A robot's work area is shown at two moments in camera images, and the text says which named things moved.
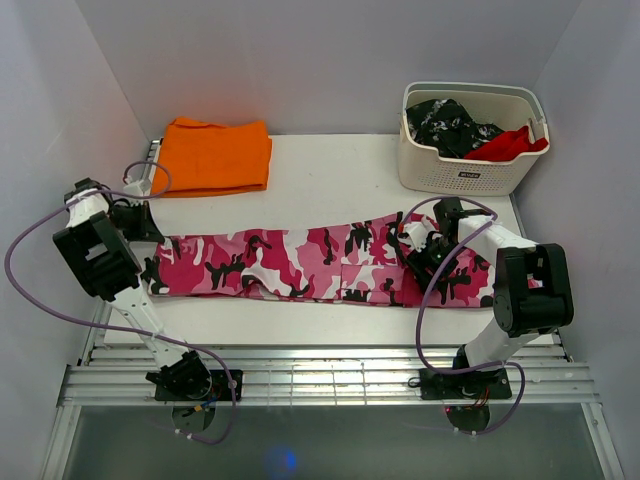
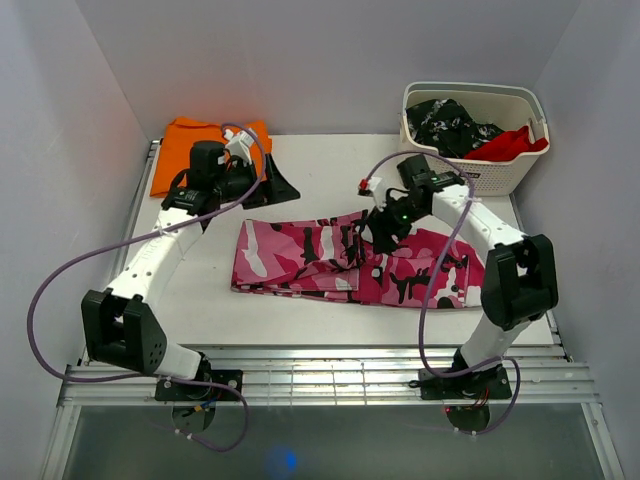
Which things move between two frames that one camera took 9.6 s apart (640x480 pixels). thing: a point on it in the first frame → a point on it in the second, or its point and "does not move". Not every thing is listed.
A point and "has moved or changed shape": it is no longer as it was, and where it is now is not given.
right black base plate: x=488 y=383 does not move
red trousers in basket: x=507 y=146 does not move
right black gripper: x=417 y=262 → x=381 y=228
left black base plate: x=219 y=390 does not move
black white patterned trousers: x=446 y=124 does not move
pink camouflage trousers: x=353 y=264 has moved or changed shape
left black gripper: x=147 y=229 → x=275 y=190
